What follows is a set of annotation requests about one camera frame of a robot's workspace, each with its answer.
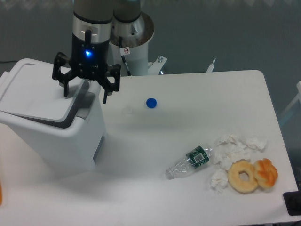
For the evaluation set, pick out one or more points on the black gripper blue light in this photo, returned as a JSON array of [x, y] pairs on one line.
[[88, 61]]

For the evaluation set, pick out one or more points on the white trash can lid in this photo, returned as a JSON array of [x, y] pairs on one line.
[[29, 91]]

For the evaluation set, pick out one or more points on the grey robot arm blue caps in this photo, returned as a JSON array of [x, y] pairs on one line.
[[98, 16]]

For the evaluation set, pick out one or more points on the white bottle cap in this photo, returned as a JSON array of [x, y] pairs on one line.
[[128, 110]]

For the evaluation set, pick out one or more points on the blue bottle cap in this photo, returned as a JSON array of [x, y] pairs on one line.
[[151, 103]]

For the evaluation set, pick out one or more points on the white trash can body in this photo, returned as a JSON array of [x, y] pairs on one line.
[[71, 145]]

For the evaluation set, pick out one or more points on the clear plastic bottle green label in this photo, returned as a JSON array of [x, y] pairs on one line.
[[191, 162]]

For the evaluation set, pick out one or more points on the orange object at left edge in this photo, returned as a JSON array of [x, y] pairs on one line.
[[1, 194]]

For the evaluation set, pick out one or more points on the large crumpled white tissue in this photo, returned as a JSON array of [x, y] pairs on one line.
[[231, 148]]

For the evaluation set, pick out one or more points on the small crumpled white tissue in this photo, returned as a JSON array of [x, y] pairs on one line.
[[219, 181]]

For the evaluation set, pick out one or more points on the orange glazed twisted bread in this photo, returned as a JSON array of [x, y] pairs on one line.
[[265, 173]]

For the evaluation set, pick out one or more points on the black device at table corner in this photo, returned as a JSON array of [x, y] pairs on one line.
[[293, 202]]

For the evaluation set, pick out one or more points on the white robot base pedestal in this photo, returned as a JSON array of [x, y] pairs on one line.
[[129, 44]]

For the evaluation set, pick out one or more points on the white mounting bracket with bolts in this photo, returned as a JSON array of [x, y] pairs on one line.
[[156, 68]]

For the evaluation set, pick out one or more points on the plain ring donut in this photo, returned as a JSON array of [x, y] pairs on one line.
[[241, 177]]

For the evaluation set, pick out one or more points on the white frame at right edge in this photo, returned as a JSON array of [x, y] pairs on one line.
[[291, 108]]

